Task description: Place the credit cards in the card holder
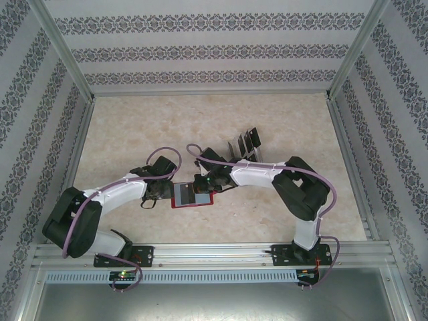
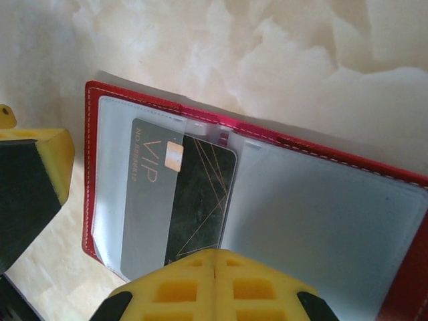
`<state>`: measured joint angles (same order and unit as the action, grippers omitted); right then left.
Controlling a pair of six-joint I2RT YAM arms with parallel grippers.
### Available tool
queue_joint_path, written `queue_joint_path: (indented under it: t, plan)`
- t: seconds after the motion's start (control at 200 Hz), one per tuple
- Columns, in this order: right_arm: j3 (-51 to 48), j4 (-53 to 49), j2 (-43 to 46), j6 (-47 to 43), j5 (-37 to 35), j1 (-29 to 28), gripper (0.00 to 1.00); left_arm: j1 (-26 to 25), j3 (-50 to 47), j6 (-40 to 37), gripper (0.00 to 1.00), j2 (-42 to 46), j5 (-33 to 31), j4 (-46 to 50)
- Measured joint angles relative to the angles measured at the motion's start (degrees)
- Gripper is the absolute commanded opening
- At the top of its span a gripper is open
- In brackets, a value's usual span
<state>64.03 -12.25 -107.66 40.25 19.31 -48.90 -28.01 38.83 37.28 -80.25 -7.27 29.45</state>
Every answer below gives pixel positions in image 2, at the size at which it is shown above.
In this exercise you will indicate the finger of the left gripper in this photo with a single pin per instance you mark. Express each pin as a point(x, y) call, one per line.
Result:
point(6, 117)
point(30, 187)

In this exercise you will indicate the red card holder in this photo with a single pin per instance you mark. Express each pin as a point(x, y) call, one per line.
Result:
point(317, 217)

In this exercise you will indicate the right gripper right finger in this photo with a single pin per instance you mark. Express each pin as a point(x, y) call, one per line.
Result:
point(261, 287)

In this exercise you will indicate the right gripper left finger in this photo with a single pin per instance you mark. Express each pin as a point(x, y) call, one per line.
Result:
point(174, 287)

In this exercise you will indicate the black credit card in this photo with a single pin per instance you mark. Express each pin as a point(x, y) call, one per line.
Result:
point(200, 200)

